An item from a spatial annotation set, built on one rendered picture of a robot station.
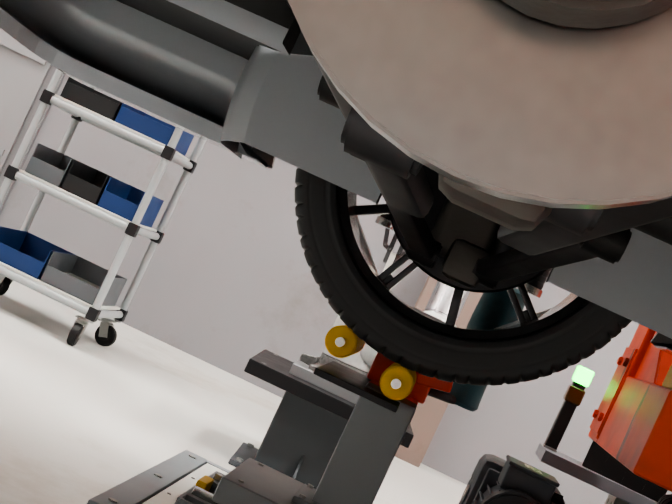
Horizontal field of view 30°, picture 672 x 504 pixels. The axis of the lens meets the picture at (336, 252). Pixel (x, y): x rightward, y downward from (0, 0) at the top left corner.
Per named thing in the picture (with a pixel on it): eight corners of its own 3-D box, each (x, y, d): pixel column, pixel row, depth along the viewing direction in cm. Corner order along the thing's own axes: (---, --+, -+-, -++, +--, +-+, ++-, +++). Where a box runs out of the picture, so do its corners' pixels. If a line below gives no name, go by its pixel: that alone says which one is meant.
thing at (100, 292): (-55, 286, 432) (68, 23, 433) (-11, 289, 474) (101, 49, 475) (82, 352, 427) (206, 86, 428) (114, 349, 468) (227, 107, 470)
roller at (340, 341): (317, 349, 219) (331, 319, 219) (332, 346, 248) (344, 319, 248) (347, 364, 218) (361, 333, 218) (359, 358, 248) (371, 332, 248)
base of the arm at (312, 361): (301, 362, 380) (308, 345, 380) (368, 391, 378) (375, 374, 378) (295, 362, 362) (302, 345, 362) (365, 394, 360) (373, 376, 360)
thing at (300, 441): (224, 435, 395) (265, 348, 396) (368, 503, 393) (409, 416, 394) (203, 456, 345) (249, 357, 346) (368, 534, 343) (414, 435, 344)
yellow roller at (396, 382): (372, 392, 211) (387, 360, 211) (381, 383, 240) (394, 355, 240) (404, 407, 210) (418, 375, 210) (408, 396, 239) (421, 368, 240)
